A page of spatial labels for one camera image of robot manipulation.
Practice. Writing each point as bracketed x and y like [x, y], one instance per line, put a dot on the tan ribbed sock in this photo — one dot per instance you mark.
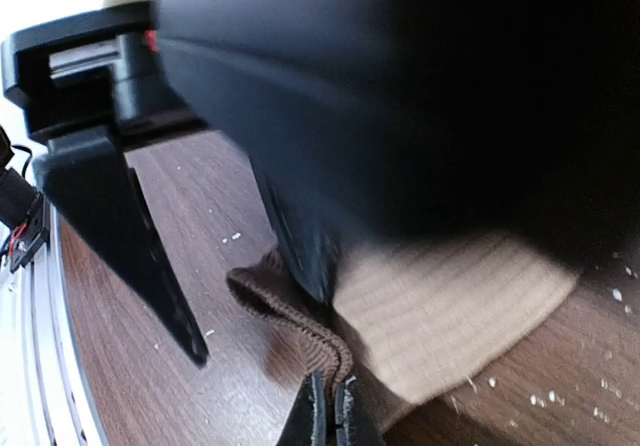
[420, 318]

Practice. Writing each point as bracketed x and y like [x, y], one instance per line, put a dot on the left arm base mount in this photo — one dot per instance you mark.
[25, 211]

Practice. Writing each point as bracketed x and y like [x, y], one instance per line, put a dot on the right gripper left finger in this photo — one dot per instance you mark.
[306, 424]

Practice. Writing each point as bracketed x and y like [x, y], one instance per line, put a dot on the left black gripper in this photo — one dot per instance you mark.
[412, 120]

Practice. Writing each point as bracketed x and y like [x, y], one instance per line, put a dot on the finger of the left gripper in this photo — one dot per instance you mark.
[310, 247]
[86, 177]

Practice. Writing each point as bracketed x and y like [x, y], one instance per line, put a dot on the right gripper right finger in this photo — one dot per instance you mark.
[354, 426]

